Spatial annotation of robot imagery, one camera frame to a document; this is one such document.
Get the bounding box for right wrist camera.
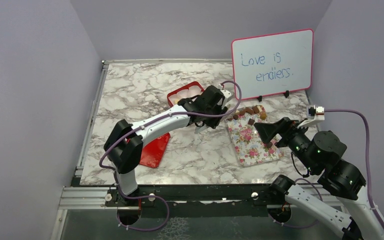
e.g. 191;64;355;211
297;105;325;128

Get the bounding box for caramel swirl chocolate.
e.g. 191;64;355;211
259;112;267;120

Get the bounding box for red box lid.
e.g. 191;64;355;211
139;133;171;169

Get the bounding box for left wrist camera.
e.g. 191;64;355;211
219;89;234;109

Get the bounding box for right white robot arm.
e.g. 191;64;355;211
253;117;384;240

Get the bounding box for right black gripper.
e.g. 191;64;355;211
254;115;318;172

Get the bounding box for dark square chocolate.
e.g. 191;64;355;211
247;118;255;126

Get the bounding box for floral serving tray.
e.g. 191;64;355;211
225;105;284;167

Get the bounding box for pink framed whiteboard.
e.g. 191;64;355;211
231;28;314;100

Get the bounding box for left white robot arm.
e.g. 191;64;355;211
102;85;233;206

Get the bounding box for red chocolate box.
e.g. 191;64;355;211
166;81;204;107

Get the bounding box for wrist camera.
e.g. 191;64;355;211
219;89;234;109
297;105;325;128

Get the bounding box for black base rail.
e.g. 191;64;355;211
105;183;285;219

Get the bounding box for metal serving tongs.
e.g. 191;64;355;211
194;124;208;134

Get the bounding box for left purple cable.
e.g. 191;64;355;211
99;80;243;171

